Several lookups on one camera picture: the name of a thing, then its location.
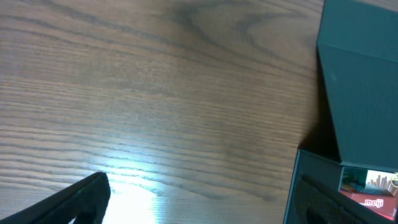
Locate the red Hello Panda box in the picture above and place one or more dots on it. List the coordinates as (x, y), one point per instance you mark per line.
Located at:
(379, 200)

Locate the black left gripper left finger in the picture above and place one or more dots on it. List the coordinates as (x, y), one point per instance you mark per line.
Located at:
(83, 202)

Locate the dark green open box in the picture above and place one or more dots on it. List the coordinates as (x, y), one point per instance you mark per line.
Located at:
(357, 98)

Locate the brown chocolate stick box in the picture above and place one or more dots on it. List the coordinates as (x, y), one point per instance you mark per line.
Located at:
(384, 180)

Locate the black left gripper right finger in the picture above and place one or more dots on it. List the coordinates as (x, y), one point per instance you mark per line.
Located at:
(315, 203)

